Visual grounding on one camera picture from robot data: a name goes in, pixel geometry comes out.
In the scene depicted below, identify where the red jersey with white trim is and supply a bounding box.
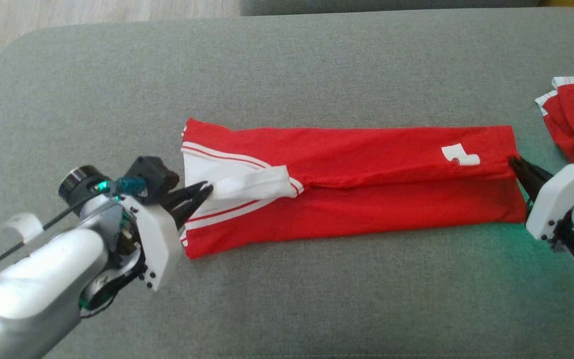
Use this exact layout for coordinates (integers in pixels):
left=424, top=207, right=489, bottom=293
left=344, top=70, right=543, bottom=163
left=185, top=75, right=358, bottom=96
left=180, top=117, right=527, bottom=260

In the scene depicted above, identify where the white cable clip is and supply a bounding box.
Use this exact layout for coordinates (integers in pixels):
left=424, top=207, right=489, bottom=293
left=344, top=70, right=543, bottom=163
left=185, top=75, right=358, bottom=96
left=4, top=213, right=44, bottom=243

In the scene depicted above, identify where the black cable with teal plug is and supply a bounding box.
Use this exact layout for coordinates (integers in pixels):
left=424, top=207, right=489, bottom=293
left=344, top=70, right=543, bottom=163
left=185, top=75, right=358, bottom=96
left=0, top=177, right=148, bottom=295

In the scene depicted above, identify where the grey fabric sofa cushion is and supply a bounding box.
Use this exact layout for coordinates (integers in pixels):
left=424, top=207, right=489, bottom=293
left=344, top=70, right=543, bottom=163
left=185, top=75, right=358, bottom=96
left=240, top=0, right=542, bottom=16

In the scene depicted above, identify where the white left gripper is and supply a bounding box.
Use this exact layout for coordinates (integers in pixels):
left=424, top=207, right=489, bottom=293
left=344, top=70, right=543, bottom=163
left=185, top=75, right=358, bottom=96
left=118, top=180, right=214, bottom=293

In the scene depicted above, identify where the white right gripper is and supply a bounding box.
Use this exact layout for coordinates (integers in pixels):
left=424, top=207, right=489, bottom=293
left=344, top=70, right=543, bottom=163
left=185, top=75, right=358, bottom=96
left=509, top=156, right=574, bottom=242

